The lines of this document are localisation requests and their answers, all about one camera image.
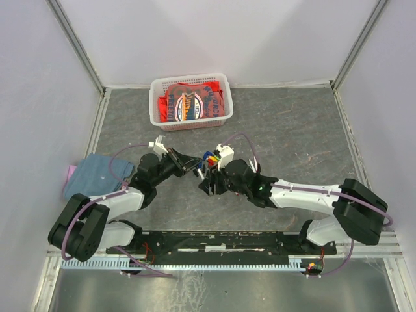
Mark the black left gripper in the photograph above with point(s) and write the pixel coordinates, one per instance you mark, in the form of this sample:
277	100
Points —
184	163

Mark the blue slotted cable duct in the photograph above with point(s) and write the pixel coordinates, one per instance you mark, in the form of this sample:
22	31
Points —
123	263

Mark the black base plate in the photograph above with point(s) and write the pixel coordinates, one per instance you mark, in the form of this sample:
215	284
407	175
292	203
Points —
209	257

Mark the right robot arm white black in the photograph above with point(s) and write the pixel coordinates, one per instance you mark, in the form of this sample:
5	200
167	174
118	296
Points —
352	211

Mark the white plastic basket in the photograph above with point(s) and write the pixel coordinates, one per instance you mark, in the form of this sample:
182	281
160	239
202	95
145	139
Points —
159	86

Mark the aluminium frame rail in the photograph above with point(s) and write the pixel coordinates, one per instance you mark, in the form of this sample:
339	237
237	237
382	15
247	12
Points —
174	242

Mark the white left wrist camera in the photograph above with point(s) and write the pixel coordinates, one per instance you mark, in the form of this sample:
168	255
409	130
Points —
157	146

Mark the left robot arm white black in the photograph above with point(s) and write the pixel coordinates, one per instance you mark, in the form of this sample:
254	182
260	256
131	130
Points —
87	224

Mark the orange printed cloth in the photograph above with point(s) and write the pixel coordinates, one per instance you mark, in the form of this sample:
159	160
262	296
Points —
188	102

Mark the pink cloth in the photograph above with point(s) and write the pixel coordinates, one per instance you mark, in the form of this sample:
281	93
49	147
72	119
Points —
71	170

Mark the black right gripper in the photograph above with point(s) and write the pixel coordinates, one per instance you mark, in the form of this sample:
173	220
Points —
212	176

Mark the blue marker cap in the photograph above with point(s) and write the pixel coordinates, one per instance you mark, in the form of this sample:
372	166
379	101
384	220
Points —
205	156

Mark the circuit board with leds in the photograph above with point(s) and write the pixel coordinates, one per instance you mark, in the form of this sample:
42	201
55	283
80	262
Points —
314	268

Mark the blue cloth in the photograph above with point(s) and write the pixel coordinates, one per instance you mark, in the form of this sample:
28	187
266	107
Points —
92	177

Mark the uncapped white marker blue end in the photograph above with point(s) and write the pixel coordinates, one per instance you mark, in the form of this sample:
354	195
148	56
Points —
252	166

